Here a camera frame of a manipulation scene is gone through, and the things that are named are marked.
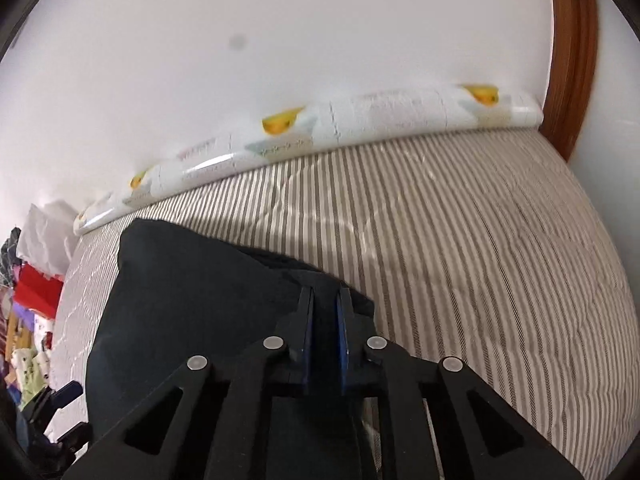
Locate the black sweatshirt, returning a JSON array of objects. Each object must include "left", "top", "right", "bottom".
[{"left": 84, "top": 216, "right": 378, "bottom": 480}]

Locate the dark patterned clothes pile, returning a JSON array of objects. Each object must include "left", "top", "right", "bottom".
[{"left": 0, "top": 226, "right": 22, "bottom": 287}]

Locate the red paper bag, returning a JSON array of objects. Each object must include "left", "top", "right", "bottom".
[{"left": 14, "top": 263, "right": 63, "bottom": 320}]

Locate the striped beige mattress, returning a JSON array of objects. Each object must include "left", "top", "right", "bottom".
[{"left": 46, "top": 127, "right": 640, "bottom": 480}]

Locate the white plastic bag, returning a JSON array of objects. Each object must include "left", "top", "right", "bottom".
[{"left": 16, "top": 200, "right": 79, "bottom": 278}]

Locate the white printed rolled mat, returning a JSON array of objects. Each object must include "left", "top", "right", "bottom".
[{"left": 74, "top": 84, "right": 544, "bottom": 235}]

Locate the brown wooden door frame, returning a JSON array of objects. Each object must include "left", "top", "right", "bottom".
[{"left": 540, "top": 0, "right": 599, "bottom": 160}]

